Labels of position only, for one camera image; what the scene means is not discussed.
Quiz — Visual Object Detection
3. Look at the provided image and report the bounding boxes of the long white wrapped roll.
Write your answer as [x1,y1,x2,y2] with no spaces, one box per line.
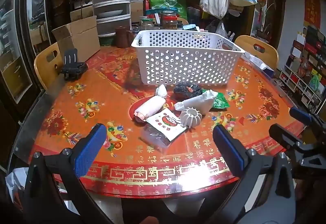
[133,97,166,122]

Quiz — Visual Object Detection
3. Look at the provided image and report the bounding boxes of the flat cardboard box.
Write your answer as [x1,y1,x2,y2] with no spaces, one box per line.
[70,7,93,22]

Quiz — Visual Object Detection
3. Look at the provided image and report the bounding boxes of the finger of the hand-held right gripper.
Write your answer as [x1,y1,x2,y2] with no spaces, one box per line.
[269,124,308,149]
[289,106,326,138]

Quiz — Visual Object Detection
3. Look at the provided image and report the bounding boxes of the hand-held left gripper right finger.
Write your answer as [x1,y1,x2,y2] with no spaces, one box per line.
[204,124,297,224]

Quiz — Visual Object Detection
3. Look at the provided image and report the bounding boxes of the large glass jar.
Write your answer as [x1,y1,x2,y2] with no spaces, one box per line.
[160,10,178,30]

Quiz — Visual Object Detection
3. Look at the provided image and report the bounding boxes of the black plastic bag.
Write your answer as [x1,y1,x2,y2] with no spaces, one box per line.
[173,82,203,100]

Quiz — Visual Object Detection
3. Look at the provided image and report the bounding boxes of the red wall scroll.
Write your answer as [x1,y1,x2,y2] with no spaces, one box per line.
[304,0,321,28]

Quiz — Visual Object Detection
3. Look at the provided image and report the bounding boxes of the glass jar with metal lid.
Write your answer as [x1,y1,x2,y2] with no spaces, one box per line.
[140,17,155,30]

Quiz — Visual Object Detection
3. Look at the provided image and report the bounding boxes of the white ribbed round holder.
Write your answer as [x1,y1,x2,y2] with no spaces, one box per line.
[180,106,202,128]

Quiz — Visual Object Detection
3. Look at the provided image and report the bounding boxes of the white plastic bag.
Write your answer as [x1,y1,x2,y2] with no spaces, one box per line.
[5,167,30,204]

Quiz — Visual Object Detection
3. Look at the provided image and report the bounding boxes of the brown ceramic jug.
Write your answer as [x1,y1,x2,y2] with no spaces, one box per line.
[115,26,134,48]

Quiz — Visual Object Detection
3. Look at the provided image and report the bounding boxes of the dark glass cabinet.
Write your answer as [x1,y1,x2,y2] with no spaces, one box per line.
[0,0,55,118]

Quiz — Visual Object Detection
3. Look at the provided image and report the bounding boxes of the potted plant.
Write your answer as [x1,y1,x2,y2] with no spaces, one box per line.
[256,4,275,41]

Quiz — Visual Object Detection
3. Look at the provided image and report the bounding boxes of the clear hanging plastic bag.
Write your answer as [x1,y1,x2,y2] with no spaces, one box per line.
[215,21,228,39]

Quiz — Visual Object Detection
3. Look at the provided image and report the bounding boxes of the green snack packet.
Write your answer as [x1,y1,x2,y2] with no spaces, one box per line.
[212,92,230,110]

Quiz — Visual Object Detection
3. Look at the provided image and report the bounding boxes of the black phone stand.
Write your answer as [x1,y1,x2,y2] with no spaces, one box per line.
[60,48,88,81]

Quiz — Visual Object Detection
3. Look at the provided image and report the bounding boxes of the small white wrapped package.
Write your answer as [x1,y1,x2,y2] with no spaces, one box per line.
[155,84,168,99]

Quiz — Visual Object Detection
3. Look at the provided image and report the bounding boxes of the white perforated plastic basket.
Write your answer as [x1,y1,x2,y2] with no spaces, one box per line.
[131,30,245,86]

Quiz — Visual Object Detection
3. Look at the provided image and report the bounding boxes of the green shopping bag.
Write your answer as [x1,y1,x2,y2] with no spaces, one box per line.
[149,0,187,20]

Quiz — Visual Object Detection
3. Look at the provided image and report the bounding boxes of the wooden chair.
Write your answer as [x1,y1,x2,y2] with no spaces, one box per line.
[34,42,64,91]
[234,35,279,70]

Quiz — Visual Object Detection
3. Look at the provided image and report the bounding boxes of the open cardboard box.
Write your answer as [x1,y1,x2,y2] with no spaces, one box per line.
[52,15,101,63]

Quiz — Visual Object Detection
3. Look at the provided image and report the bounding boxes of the white packet with red print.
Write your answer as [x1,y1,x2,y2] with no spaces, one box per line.
[146,108,189,142]

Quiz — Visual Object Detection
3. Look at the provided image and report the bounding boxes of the white paper sheets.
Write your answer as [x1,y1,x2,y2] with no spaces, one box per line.
[244,52,274,74]

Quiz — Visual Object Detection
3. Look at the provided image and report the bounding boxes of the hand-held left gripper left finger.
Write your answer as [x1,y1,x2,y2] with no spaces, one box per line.
[24,123,115,224]

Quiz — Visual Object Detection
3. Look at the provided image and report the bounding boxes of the white cone-shaped package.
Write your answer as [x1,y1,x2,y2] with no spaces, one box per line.
[174,89,219,114]

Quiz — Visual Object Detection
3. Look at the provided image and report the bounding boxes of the white shelf with boxes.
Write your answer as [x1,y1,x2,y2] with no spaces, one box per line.
[279,26,326,115]

